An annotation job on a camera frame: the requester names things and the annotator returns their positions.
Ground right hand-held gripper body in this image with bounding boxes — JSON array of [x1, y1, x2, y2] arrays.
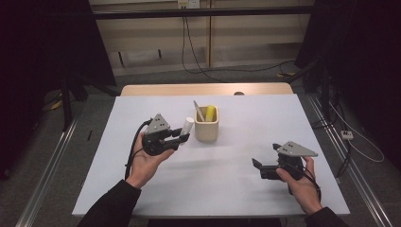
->
[[259, 140, 319, 196]]

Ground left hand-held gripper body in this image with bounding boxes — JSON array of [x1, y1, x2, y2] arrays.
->
[[141, 113, 178, 157]]

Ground white cylindrical tube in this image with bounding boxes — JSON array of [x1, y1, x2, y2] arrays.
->
[[180, 116, 195, 147]]

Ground beige square pen holder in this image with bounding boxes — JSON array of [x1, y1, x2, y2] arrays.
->
[[193, 105, 220, 143]]

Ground clear ballpoint pen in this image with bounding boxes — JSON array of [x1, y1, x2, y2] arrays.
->
[[192, 99, 206, 123]]

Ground yellow highlighter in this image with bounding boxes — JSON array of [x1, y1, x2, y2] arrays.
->
[[204, 105, 218, 123]]

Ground person's left hand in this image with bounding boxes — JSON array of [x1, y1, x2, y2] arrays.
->
[[125, 131, 176, 190]]

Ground person's right hand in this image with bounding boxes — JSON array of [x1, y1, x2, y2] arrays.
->
[[275, 156, 323, 217]]

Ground wooden table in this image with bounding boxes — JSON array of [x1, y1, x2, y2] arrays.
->
[[120, 82, 294, 97]]

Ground black metal stand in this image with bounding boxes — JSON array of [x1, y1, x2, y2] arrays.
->
[[296, 56, 337, 123]]

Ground black horizontal bar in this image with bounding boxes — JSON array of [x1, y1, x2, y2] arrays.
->
[[92, 5, 316, 21]]

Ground black curtain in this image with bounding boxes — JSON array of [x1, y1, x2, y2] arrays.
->
[[0, 0, 117, 181], [294, 0, 401, 165]]

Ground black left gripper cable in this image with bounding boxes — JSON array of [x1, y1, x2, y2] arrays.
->
[[124, 118, 153, 182]]

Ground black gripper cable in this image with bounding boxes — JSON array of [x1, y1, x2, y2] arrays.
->
[[124, 118, 153, 182], [302, 166, 323, 203]]

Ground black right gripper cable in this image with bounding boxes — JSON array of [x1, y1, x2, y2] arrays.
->
[[302, 166, 323, 203]]

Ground metal floor rail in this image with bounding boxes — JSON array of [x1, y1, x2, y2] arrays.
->
[[306, 94, 393, 227], [14, 115, 80, 227]]

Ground long black floor cable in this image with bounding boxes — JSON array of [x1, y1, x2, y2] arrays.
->
[[181, 8, 296, 83]]

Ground white floor cable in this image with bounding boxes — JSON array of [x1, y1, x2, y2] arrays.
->
[[328, 101, 386, 164]]

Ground white wall socket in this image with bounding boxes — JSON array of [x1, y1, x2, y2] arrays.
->
[[177, 0, 201, 9]]

